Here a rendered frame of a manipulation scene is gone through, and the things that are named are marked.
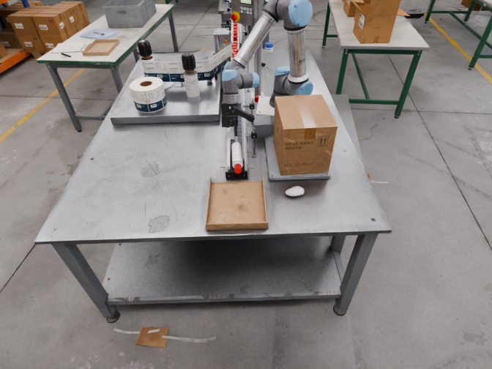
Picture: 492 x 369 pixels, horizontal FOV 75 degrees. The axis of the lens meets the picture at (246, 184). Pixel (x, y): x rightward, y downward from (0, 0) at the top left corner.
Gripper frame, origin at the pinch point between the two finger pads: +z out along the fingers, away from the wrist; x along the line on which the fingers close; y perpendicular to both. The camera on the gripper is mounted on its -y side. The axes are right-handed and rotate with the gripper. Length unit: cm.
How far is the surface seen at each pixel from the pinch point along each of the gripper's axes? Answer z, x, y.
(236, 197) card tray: 19.4, 27.4, 0.9
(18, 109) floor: 14, -232, 268
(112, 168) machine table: 11, 4, 66
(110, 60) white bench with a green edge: -39, -144, 112
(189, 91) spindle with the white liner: -21, -47, 30
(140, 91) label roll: -23, -34, 57
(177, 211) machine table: 22.2, 34.0, 27.5
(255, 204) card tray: 21.1, 32.2, -7.7
